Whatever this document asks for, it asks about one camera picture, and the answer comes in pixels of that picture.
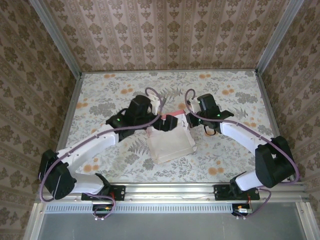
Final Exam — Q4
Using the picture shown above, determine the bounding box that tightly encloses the aluminium table side rail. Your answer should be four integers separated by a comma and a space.
256, 72, 308, 192
23, 73, 83, 240

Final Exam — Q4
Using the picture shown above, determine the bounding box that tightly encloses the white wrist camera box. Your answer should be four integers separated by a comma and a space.
151, 96, 164, 115
187, 98, 199, 114

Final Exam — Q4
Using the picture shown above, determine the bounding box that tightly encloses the slotted grey cable tray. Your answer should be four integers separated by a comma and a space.
46, 203, 252, 214

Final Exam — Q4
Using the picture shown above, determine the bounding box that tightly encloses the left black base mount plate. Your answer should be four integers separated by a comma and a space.
81, 184, 126, 201

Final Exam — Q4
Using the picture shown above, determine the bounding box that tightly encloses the grey metal shelf panel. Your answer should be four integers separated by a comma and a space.
37, 212, 309, 240

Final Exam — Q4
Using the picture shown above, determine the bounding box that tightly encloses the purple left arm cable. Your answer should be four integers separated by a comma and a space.
39, 87, 167, 203

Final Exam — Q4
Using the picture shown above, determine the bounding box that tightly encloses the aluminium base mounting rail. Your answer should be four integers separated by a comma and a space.
82, 183, 307, 201

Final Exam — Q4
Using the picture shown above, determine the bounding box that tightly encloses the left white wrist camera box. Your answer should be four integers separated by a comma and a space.
151, 96, 164, 115

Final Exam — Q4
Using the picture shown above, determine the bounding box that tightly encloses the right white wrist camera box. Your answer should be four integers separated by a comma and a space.
187, 98, 199, 114

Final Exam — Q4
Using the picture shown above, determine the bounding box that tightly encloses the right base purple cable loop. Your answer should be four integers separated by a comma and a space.
234, 188, 272, 221

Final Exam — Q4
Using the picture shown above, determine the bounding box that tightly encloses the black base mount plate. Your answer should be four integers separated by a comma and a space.
81, 184, 126, 201
214, 184, 261, 201

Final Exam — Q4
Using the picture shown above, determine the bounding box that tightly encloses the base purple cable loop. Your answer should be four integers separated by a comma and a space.
91, 194, 118, 221
234, 188, 272, 221

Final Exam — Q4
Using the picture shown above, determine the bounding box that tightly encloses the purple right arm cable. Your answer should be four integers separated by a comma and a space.
184, 88, 301, 185

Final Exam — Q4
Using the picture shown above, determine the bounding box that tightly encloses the pink cloth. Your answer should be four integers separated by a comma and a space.
145, 108, 197, 165

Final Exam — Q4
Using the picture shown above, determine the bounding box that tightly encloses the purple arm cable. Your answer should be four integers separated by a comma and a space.
39, 87, 167, 203
184, 88, 301, 185

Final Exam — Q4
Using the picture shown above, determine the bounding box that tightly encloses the aluminium frame corner post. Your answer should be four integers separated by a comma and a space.
28, 0, 83, 77
255, 0, 300, 75

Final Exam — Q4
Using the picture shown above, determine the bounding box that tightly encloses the floral patterned tablecloth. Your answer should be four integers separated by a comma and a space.
58, 71, 281, 185

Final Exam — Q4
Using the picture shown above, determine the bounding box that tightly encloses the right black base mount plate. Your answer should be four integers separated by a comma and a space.
214, 184, 261, 201

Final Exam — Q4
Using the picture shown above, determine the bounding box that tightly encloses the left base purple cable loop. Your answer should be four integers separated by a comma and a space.
91, 194, 118, 221

